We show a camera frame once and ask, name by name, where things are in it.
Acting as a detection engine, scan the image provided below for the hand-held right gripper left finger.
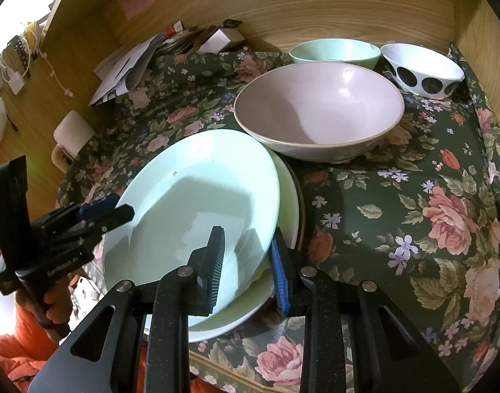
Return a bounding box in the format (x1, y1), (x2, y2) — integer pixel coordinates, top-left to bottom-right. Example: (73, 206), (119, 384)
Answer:
(27, 226), (226, 393)

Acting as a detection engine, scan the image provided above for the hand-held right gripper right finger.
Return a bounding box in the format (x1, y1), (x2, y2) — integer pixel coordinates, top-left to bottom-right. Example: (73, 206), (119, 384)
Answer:
(270, 227), (449, 393)

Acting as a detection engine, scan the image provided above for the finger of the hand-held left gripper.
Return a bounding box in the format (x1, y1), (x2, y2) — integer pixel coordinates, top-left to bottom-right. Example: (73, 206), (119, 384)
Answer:
(76, 194), (120, 218)
(80, 204), (135, 241)

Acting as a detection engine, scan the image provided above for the light green plate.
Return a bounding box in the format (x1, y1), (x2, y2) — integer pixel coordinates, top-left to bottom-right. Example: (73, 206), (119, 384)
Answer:
(146, 158), (300, 344)
(102, 129), (282, 317)

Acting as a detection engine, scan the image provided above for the brown plate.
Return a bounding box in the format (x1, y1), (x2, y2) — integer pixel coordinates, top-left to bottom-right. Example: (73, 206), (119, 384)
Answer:
(280, 156), (307, 256)

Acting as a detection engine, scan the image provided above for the person's left forearm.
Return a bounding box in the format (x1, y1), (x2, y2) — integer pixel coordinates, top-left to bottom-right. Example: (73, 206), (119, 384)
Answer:
(0, 303), (71, 393)

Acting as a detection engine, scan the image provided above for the person's left hand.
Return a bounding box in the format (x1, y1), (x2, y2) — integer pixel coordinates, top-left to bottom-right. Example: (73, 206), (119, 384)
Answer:
(45, 276), (75, 342)

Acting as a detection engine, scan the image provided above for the pale pink mug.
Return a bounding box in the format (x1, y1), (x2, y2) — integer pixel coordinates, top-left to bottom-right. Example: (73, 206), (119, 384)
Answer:
(51, 110), (96, 171)

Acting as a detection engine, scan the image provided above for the dark floral tablecloth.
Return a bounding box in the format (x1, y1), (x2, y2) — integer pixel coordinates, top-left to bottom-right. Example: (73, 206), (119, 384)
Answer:
(56, 47), (500, 393)

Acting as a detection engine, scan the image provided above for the stack of white papers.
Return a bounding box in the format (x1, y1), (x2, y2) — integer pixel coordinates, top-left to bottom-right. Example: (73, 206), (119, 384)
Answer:
(88, 35), (161, 107)

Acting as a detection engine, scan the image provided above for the white tag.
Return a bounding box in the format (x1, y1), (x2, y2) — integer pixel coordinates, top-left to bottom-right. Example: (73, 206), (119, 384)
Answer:
(5, 71), (27, 96)

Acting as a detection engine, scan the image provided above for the pink bowl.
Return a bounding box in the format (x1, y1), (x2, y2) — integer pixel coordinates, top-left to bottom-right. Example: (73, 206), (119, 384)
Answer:
(234, 62), (405, 163)

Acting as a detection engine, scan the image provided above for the brown studded headband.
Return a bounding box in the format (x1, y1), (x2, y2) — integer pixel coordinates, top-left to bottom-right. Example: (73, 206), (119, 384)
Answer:
(9, 35), (32, 66)

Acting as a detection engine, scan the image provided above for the stack of dark cards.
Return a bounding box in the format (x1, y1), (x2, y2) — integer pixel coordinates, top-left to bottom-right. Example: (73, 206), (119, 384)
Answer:
(160, 28), (210, 56)

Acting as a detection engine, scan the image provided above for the small white box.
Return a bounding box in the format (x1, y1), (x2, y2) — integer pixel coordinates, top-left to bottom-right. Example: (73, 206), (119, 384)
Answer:
(197, 25), (244, 54)

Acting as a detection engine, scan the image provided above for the green bowl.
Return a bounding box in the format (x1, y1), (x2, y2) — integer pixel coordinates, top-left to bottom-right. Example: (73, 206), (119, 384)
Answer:
(289, 38), (382, 70)

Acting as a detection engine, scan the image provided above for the white black-dotted bowl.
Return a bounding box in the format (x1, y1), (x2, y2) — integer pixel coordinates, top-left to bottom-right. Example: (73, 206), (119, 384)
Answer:
(381, 43), (465, 100)

